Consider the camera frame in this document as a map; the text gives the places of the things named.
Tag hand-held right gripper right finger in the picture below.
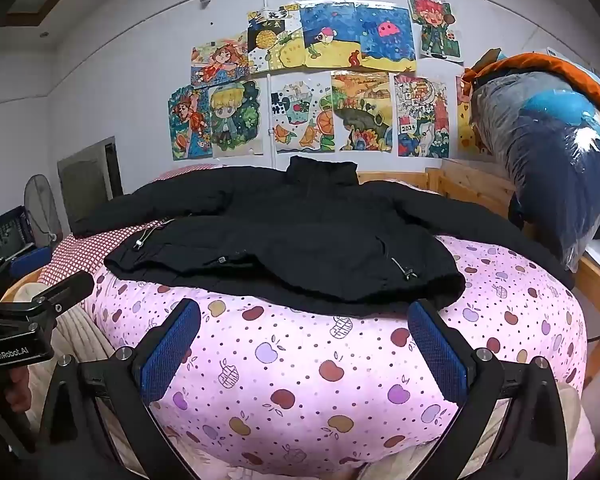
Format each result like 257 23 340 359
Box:
406 299 583 480

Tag blond boy green drawing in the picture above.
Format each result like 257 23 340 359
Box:
207 80 264 158

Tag pink jellyfish sea drawing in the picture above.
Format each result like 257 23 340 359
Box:
355 2 417 73

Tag black plastic crate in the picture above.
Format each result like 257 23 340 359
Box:
0 206 36 261

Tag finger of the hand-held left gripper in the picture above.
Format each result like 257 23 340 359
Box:
32 271 96 312

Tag black puffer jacket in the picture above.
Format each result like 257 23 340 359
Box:
72 156 576 317

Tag grey standing fan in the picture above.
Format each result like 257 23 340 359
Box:
24 174 63 243

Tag wooden headboard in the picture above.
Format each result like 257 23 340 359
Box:
0 159 600 391

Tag pink apple print quilt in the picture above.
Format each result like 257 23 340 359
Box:
87 232 588 468

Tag blue sea fish drawing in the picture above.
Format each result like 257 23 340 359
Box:
299 2 363 68

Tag person's left hand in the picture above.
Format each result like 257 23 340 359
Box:
0 366 31 406

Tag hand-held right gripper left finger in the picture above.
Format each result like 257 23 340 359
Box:
32 298 203 480

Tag black yellow sun drawing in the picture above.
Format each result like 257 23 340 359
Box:
246 6 306 74

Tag red haired green figure drawing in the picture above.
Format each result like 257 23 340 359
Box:
407 0 464 64

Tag yellow bears drawing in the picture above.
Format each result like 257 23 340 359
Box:
455 76 487 157

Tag orange village landscape drawing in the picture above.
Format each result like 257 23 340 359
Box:
331 71 395 153

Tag orange haired girl drawing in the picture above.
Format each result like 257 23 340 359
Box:
190 34 256 87

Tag mermaid girl blue drawing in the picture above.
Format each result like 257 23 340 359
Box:
168 85 214 162

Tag red checkered bed sheet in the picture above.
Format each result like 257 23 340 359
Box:
45 165 221 286

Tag lighthouse town drawing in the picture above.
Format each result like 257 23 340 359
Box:
393 74 451 159

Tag white fruit and oranges drawing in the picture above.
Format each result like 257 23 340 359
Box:
270 72 336 154

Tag blue box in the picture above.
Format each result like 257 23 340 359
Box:
10 246 53 278

